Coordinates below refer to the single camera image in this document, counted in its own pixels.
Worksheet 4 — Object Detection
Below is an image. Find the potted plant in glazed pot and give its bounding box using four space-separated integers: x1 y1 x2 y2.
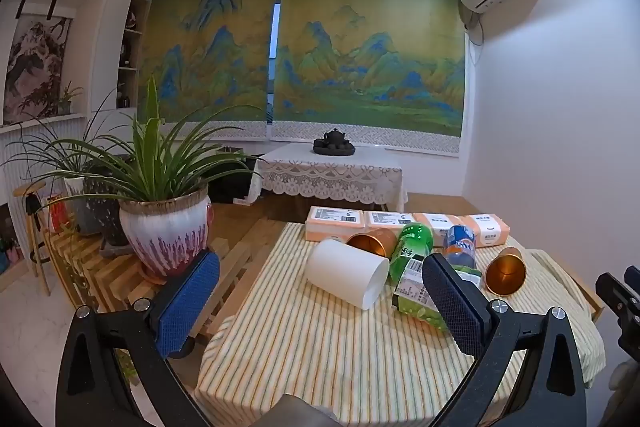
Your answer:
5 74 264 286

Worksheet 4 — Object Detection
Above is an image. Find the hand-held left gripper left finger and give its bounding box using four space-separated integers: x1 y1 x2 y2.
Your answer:
55 250 222 427

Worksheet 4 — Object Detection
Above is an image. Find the small potted plant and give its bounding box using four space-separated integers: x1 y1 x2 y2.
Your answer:
56 81 85 116

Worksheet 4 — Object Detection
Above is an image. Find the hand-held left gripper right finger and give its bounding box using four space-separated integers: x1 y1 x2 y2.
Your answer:
421 253 587 427

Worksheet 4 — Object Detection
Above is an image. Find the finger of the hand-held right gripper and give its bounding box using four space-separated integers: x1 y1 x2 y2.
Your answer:
594 265 640 358

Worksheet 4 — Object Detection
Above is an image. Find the hanging ink scroll painting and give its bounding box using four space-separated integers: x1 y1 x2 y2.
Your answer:
2 0 77 128

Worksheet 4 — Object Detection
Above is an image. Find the black bag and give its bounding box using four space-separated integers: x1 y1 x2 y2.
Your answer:
207 146 262 206

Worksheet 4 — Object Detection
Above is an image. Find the white cup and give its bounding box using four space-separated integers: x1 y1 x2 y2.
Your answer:
305 239 390 311

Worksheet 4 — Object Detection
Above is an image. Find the white wall shelf unit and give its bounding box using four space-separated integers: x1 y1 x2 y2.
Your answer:
115 0 152 110

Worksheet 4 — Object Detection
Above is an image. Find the orange tissue pack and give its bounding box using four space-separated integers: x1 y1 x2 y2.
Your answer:
305 206 369 244
363 210 417 234
457 214 512 250
412 212 463 249

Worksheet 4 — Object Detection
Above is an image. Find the green plastic soda bottle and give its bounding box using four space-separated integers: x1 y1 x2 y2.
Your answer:
388 222 434 284

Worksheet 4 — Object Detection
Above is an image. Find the blue soda can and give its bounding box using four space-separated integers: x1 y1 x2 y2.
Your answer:
442 225 477 271

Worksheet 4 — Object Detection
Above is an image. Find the striped yellow tablecloth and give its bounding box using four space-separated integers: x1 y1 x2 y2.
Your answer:
193 221 607 427

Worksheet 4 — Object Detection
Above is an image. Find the dark round tea tray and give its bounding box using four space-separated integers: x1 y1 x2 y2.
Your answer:
313 138 357 156

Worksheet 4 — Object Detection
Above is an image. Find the green snack packet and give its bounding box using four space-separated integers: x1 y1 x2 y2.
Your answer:
391 257 485 334

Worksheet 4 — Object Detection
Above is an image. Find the potted plant in dark pot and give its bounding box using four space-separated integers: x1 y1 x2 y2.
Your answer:
2 87 137 249

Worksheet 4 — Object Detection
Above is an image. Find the wooden slatted plant rack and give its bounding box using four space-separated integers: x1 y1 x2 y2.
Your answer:
42 216 282 344

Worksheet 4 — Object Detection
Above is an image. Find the landscape painted roller blind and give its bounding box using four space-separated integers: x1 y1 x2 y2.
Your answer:
270 0 466 156
135 0 284 142

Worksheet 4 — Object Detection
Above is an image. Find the copper metal cup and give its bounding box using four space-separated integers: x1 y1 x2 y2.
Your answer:
484 247 524 296
346 227 397 258

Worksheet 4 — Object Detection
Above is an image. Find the white lace tablecloth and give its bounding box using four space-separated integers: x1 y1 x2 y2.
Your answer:
247 142 409 210

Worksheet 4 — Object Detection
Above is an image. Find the wooden bar stool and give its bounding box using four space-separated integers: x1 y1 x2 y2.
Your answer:
12 180 54 298

